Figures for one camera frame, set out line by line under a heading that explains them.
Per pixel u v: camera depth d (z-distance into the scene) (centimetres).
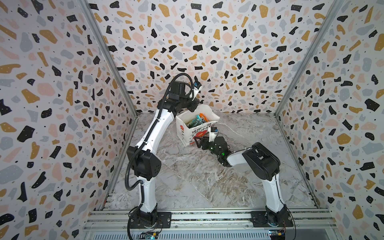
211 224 73
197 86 70
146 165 57
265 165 56
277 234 72
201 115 99
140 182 55
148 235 70
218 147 76
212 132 88
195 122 98
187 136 89
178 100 63
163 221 73
